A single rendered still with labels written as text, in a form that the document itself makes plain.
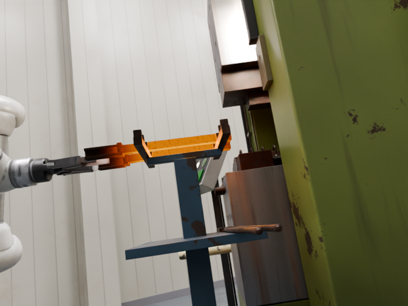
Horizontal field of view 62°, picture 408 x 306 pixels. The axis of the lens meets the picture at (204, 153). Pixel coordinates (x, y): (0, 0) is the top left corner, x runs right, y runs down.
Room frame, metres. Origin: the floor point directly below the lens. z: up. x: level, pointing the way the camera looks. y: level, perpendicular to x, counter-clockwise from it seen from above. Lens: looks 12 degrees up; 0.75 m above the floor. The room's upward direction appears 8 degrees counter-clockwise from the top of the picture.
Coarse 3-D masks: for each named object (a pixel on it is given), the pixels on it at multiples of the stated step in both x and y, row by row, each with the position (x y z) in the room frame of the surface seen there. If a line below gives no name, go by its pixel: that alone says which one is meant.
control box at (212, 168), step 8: (224, 152) 1.84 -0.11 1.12; (200, 160) 1.94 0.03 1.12; (208, 160) 1.81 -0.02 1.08; (216, 160) 1.82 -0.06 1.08; (200, 168) 1.88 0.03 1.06; (208, 168) 1.79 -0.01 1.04; (216, 168) 1.81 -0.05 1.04; (208, 176) 1.79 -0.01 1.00; (216, 176) 1.81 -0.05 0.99; (200, 184) 1.77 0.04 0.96; (208, 184) 1.79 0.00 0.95; (200, 192) 1.91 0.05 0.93
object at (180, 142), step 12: (120, 144) 0.89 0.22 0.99; (132, 144) 0.90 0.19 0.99; (156, 144) 0.91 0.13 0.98; (168, 144) 0.91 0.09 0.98; (180, 144) 0.92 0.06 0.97; (192, 144) 0.93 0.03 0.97; (204, 144) 0.95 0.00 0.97; (96, 156) 0.90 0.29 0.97; (108, 156) 0.90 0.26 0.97; (120, 156) 0.91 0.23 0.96
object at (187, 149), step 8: (208, 144) 1.04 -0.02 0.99; (152, 152) 1.03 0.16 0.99; (160, 152) 1.03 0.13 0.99; (168, 152) 1.03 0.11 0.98; (176, 152) 1.04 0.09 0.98; (184, 152) 1.04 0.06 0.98; (112, 160) 1.03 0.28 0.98; (120, 160) 1.03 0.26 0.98; (128, 160) 1.03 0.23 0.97; (136, 160) 1.03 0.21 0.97; (104, 168) 1.02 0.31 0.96; (112, 168) 1.04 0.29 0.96
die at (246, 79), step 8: (224, 72) 1.33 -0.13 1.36; (232, 72) 1.33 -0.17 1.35; (240, 72) 1.33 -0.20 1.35; (248, 72) 1.33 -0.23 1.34; (256, 72) 1.33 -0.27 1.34; (224, 80) 1.33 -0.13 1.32; (232, 80) 1.33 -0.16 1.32; (240, 80) 1.33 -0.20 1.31; (248, 80) 1.33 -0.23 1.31; (256, 80) 1.33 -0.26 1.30; (224, 88) 1.33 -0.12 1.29; (232, 88) 1.33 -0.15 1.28; (240, 88) 1.33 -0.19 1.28; (248, 88) 1.33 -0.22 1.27; (256, 88) 1.34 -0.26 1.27; (224, 96) 1.38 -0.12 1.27; (232, 96) 1.39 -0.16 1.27; (240, 96) 1.41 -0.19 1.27; (224, 104) 1.48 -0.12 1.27; (232, 104) 1.50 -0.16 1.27; (240, 104) 1.52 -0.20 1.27
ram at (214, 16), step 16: (208, 0) 1.35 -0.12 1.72; (224, 0) 1.28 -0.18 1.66; (240, 0) 1.28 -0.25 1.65; (208, 16) 1.47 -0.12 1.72; (224, 16) 1.28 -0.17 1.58; (240, 16) 1.28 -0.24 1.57; (224, 32) 1.28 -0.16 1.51; (240, 32) 1.28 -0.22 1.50; (224, 48) 1.28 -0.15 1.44; (240, 48) 1.28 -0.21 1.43; (224, 64) 1.28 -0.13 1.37; (240, 64) 1.30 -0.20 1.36; (256, 64) 1.32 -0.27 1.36
